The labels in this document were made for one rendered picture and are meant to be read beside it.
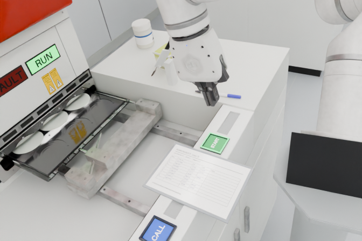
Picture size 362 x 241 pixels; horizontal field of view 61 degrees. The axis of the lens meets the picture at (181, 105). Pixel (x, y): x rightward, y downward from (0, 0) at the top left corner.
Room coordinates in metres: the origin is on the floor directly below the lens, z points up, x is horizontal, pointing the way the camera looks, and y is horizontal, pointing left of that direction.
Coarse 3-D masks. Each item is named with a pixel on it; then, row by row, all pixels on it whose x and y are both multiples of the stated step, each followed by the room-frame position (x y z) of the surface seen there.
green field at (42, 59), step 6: (54, 48) 0.92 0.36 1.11; (42, 54) 0.88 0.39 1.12; (48, 54) 0.90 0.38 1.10; (54, 54) 0.91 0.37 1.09; (36, 60) 0.86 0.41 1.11; (42, 60) 0.88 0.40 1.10; (48, 60) 0.89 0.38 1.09; (30, 66) 0.84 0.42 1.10; (36, 66) 0.86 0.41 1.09; (42, 66) 0.87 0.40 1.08
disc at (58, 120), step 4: (60, 112) 0.87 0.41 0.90; (64, 112) 0.86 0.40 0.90; (56, 116) 0.85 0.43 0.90; (60, 116) 0.84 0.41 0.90; (64, 116) 0.84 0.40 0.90; (52, 120) 0.83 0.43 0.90; (56, 120) 0.83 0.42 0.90; (60, 120) 0.82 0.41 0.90; (64, 120) 0.82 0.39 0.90; (48, 124) 0.81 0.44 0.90; (52, 124) 0.81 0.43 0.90; (56, 124) 0.81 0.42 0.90; (60, 124) 0.80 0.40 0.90; (40, 128) 0.80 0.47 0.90; (44, 128) 0.80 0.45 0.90; (48, 128) 0.79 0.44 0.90; (52, 128) 0.79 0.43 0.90; (56, 128) 0.79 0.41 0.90
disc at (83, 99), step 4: (80, 96) 0.94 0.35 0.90; (84, 96) 0.94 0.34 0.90; (88, 96) 0.93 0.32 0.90; (76, 100) 0.92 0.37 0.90; (80, 100) 0.92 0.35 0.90; (84, 100) 0.91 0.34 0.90; (88, 100) 0.91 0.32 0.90; (72, 104) 0.90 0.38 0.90; (76, 104) 0.90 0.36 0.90; (80, 104) 0.89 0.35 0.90; (84, 104) 0.89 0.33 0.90; (64, 108) 0.89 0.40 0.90; (68, 108) 0.88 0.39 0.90; (72, 108) 0.88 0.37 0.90; (76, 108) 0.87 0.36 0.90
